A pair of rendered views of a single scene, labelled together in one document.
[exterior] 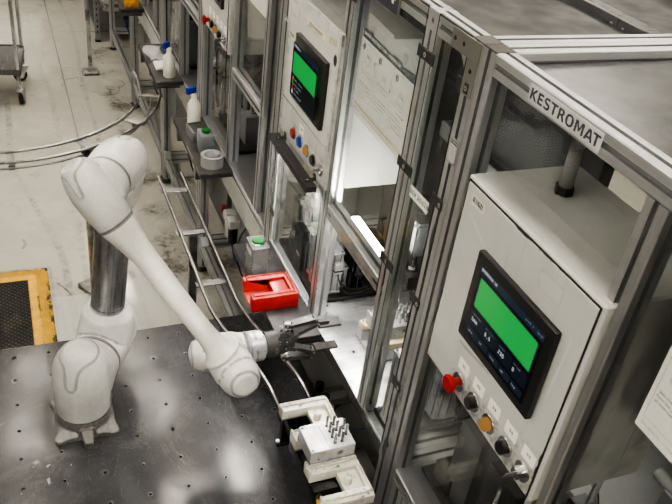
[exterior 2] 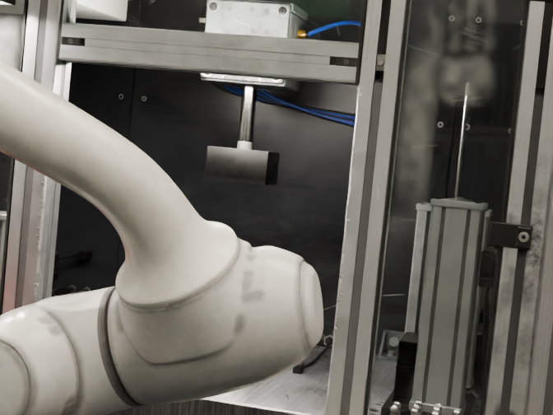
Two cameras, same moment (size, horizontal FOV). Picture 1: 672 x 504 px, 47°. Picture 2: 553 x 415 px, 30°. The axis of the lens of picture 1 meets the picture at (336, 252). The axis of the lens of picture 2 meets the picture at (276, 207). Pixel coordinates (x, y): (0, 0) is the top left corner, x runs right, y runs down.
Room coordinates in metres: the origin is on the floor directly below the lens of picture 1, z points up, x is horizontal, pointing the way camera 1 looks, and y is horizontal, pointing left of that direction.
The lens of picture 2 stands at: (0.91, 0.82, 1.20)
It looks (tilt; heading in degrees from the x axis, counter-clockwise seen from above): 3 degrees down; 310
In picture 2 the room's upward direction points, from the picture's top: 6 degrees clockwise
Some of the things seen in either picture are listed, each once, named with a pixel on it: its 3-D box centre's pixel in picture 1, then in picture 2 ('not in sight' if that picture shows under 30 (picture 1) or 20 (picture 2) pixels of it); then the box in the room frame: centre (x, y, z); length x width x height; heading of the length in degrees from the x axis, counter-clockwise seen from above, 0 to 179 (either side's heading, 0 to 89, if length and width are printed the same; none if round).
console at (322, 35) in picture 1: (343, 85); not in sight; (2.18, 0.05, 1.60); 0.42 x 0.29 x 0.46; 26
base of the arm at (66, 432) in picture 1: (84, 416); not in sight; (1.56, 0.67, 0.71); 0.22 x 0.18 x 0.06; 26
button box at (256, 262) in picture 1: (259, 255); not in sight; (2.14, 0.26, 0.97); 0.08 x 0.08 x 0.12; 26
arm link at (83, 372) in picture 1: (82, 375); not in sight; (1.59, 0.68, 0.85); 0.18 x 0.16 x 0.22; 178
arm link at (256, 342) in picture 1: (254, 346); not in sight; (1.64, 0.19, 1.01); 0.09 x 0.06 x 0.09; 26
